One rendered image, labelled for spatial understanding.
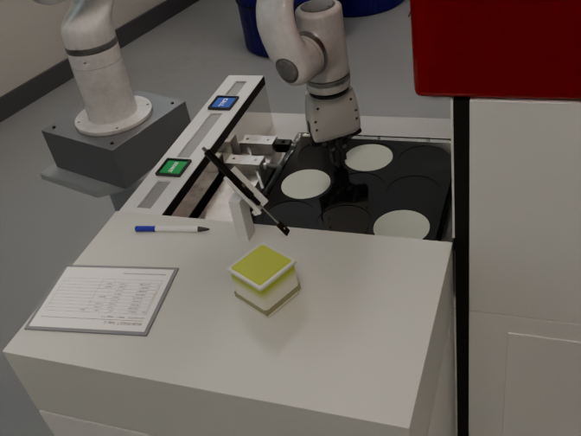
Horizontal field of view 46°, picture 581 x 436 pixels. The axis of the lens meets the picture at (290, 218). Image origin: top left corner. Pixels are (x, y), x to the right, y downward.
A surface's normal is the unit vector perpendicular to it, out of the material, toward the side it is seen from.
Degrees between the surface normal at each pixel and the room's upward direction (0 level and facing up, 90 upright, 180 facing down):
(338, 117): 92
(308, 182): 0
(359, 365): 0
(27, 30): 90
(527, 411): 90
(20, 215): 0
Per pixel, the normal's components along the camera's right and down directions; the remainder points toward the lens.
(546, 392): -0.32, 0.62
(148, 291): -0.15, -0.78
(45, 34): 0.82, 0.25
